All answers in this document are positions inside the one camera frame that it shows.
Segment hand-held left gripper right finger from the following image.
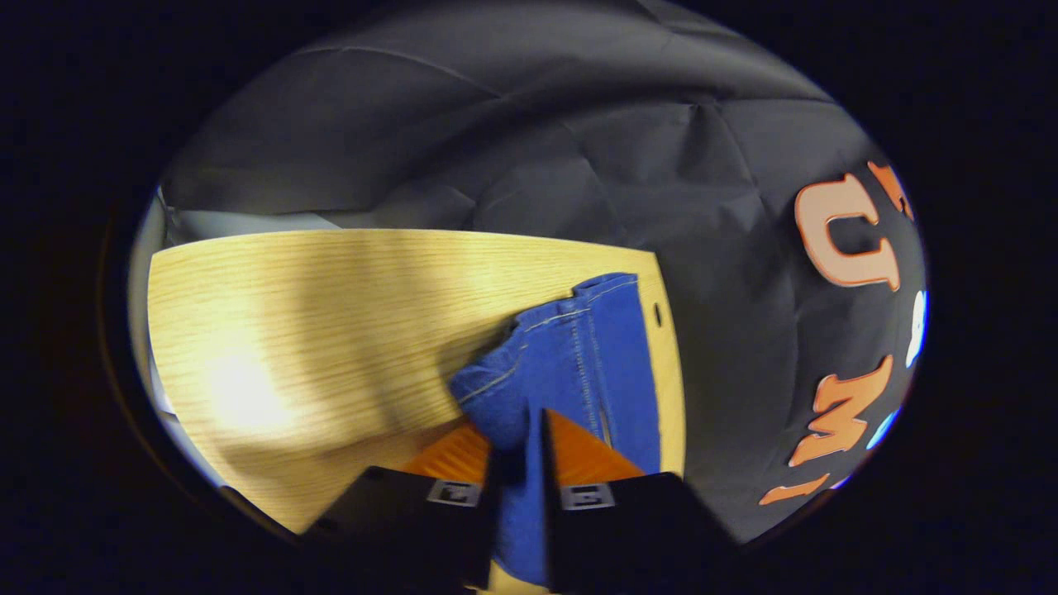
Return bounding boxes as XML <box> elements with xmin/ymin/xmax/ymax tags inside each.
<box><xmin>541</xmin><ymin>409</ymin><xmax>741</xmax><ymax>594</ymax></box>

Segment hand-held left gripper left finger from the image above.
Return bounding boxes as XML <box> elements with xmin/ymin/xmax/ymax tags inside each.
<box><xmin>302</xmin><ymin>417</ymin><xmax>497</xmax><ymax>592</ymax></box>

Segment blue jeans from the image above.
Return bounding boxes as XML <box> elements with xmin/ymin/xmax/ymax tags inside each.
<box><xmin>449</xmin><ymin>273</ymin><xmax>662</xmax><ymax>588</ymax></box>

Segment black backdrop cloth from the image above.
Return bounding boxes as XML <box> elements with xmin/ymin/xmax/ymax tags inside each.
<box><xmin>161</xmin><ymin>0</ymin><xmax>927</xmax><ymax>542</ymax></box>

